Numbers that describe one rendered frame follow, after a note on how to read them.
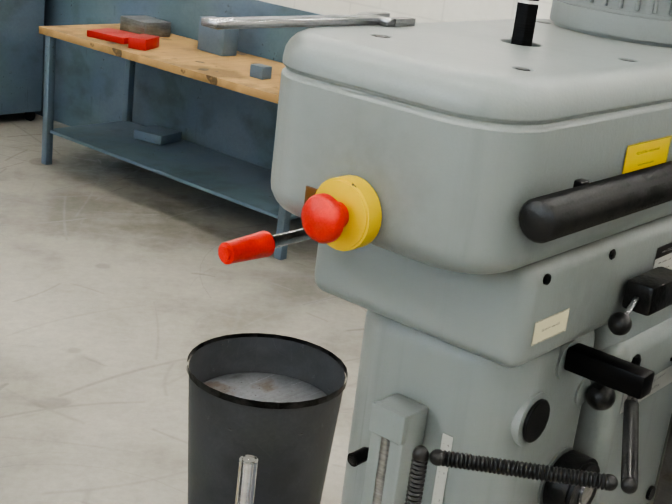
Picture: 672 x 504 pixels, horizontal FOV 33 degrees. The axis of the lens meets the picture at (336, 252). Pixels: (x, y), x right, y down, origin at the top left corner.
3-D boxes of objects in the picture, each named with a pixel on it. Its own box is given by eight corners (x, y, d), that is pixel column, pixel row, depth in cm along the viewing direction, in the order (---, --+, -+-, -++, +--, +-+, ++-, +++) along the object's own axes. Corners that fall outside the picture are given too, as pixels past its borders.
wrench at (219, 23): (224, 32, 90) (225, 22, 89) (191, 24, 92) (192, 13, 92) (414, 26, 107) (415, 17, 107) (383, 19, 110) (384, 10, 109)
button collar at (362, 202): (362, 260, 90) (372, 188, 88) (307, 239, 94) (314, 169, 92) (378, 256, 92) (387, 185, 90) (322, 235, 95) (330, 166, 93)
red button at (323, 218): (330, 251, 88) (336, 203, 87) (292, 237, 91) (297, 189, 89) (356, 244, 91) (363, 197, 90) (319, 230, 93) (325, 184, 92)
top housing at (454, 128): (481, 295, 86) (516, 87, 81) (238, 203, 101) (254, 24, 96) (722, 205, 121) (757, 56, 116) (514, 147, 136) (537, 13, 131)
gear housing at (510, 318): (516, 378, 97) (536, 268, 93) (305, 289, 111) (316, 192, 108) (680, 297, 122) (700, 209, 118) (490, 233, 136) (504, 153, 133)
